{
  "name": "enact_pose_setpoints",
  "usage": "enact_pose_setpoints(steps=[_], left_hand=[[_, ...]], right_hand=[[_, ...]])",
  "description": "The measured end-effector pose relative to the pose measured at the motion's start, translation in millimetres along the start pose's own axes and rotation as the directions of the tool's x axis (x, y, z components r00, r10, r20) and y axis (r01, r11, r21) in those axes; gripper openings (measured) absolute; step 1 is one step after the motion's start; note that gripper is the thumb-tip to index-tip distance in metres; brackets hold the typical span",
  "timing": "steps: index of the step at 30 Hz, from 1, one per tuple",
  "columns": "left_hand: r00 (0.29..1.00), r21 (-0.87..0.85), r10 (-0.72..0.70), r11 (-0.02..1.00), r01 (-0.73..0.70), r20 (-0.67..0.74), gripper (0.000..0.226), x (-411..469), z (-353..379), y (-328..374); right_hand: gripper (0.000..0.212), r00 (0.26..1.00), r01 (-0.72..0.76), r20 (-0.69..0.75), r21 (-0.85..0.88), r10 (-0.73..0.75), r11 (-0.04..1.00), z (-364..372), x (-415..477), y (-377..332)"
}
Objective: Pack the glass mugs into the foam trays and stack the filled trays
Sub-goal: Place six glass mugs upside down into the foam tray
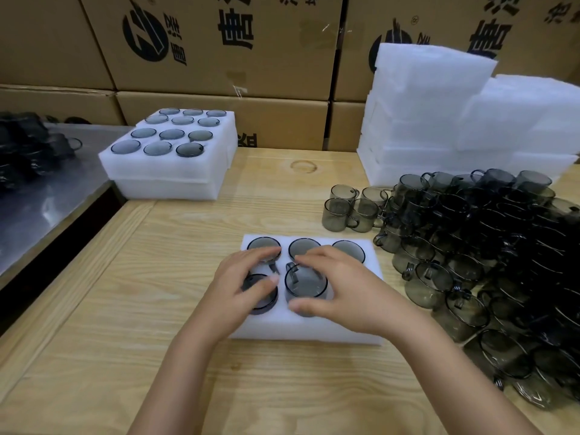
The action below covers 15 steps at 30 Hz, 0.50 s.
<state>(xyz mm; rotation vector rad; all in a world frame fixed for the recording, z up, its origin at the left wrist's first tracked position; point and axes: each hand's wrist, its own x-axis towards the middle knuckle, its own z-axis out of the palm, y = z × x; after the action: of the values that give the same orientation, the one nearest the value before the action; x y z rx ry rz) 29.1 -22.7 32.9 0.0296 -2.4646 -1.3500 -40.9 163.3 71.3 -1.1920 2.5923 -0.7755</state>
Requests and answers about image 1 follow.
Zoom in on person's left hand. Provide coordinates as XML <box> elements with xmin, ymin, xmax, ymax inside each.
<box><xmin>190</xmin><ymin>247</ymin><xmax>283</xmax><ymax>345</ymax></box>

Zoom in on person's right hand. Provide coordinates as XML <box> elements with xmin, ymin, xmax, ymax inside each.
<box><xmin>288</xmin><ymin>245</ymin><xmax>427</xmax><ymax>345</ymax></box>

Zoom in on pile of smoky glass mugs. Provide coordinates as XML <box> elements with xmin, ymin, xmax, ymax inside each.
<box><xmin>321</xmin><ymin>169</ymin><xmax>580</xmax><ymax>411</ymax></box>

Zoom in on stack of white foam trays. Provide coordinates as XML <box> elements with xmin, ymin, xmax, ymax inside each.
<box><xmin>356</xmin><ymin>42</ymin><xmax>580</xmax><ymax>189</ymax></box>

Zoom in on dark mugs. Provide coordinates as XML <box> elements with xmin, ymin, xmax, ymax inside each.
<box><xmin>0</xmin><ymin>111</ymin><xmax>83</xmax><ymax>191</ymax></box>

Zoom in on person's right forearm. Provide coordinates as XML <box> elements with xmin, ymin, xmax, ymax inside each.
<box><xmin>394</xmin><ymin>321</ymin><xmax>544</xmax><ymax>435</ymax></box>

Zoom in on person's left forearm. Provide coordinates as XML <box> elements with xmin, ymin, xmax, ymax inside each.
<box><xmin>129</xmin><ymin>321</ymin><xmax>227</xmax><ymax>435</ymax></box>

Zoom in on stainless steel table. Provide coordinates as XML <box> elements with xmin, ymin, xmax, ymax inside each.
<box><xmin>0</xmin><ymin>123</ymin><xmax>135</xmax><ymax>277</ymax></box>

